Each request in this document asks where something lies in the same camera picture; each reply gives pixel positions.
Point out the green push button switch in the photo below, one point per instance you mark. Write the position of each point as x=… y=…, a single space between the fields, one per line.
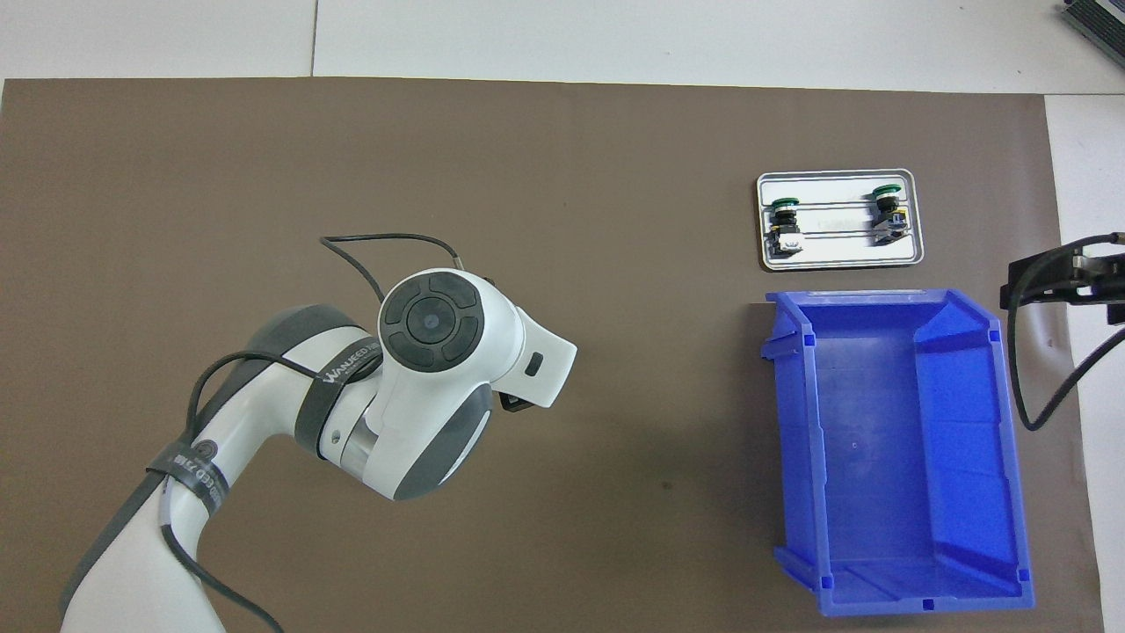
x=785 y=229
x=888 y=211

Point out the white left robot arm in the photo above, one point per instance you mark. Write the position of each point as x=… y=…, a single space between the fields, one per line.
x=439 y=396

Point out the grey metal tray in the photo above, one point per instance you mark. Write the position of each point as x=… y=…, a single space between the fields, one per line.
x=839 y=251

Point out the brown paper table mat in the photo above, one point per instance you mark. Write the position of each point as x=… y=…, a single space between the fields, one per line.
x=527 y=176

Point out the blue plastic storage bin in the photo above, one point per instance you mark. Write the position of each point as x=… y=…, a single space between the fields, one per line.
x=879 y=492

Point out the grey ribbed device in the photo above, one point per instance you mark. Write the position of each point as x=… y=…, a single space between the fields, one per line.
x=1103 y=22

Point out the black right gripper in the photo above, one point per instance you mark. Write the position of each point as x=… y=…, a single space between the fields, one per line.
x=1114 y=290

